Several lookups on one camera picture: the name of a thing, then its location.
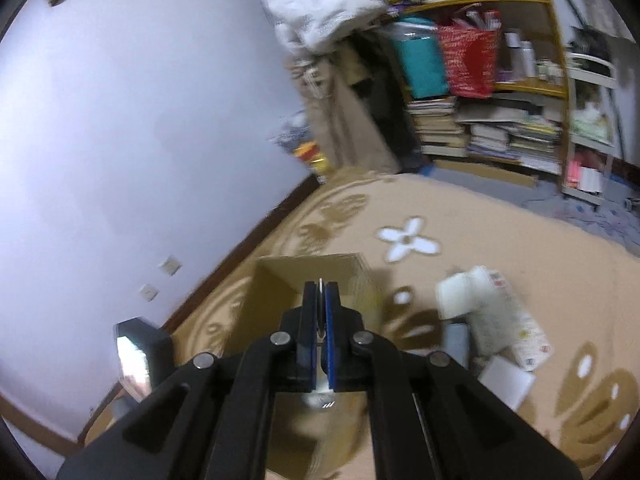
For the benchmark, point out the wide stack of books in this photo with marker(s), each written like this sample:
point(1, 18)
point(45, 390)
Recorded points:
point(520, 145)

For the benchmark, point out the teal paper bag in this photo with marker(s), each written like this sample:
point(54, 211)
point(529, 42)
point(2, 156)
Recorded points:
point(420, 62)

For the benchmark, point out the brown cardboard box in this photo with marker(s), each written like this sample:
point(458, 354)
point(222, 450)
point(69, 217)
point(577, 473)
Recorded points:
point(350, 280)

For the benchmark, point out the row of small bottles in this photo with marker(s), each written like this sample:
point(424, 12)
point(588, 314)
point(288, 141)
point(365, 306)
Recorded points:
point(550, 71)

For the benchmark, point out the short stack of books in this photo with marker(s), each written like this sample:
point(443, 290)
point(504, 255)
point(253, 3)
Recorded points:
point(437, 127)

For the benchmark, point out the bag of plush toys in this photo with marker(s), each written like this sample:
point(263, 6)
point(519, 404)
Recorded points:
point(305, 150)

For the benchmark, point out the white remote control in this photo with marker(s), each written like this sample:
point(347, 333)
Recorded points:
point(505, 320)

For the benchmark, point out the beige coat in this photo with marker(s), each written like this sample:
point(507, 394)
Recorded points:
point(345, 120)

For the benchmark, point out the thin white plate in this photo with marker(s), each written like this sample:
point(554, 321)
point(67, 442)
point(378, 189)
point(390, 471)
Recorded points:
point(320, 305)

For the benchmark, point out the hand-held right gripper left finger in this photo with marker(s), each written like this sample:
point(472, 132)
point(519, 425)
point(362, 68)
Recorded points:
point(312, 360)

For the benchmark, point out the white embossed button device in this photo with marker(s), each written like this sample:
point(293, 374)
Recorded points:
point(457, 295)

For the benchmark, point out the white bottle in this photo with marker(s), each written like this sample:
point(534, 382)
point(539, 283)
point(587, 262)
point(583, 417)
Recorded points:
point(511, 52)
point(527, 60)

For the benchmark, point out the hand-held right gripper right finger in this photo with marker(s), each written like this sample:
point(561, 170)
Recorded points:
point(329, 330)

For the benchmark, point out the white box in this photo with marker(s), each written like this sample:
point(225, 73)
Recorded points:
point(507, 382)

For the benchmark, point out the grey flat folder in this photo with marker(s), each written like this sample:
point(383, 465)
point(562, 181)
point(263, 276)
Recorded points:
point(505, 110)

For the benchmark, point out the white quilted bedding bag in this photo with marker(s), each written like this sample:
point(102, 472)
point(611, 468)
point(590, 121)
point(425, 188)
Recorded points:
point(315, 0)

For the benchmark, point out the white wall socket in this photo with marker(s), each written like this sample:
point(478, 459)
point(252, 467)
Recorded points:
point(170, 266)
point(149, 293)

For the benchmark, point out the white trolley cart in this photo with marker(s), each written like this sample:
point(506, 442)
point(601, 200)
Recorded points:
point(592, 110)

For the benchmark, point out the wooden bookshelf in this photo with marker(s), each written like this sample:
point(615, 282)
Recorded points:
point(530, 10)

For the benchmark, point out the red patterned gift bag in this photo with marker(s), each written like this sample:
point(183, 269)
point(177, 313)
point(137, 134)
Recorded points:
point(470, 60)

